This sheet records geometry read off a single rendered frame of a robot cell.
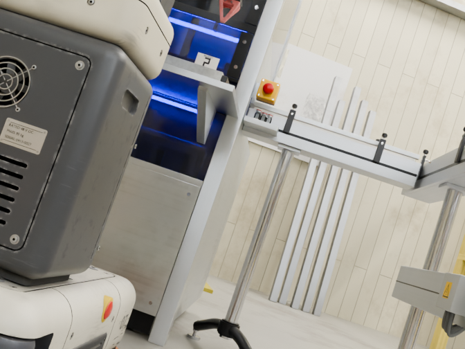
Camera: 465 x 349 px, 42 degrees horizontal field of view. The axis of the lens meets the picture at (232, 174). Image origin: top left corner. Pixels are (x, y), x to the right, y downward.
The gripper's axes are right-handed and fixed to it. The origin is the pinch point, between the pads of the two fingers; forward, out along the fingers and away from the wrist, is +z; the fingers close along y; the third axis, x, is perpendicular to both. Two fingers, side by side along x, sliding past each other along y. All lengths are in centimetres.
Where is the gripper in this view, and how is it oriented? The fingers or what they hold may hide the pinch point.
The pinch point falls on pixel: (223, 19)
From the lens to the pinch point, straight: 196.2
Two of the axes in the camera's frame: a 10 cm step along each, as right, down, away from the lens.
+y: 0.0, 2.6, 9.7
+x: -9.5, -3.2, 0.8
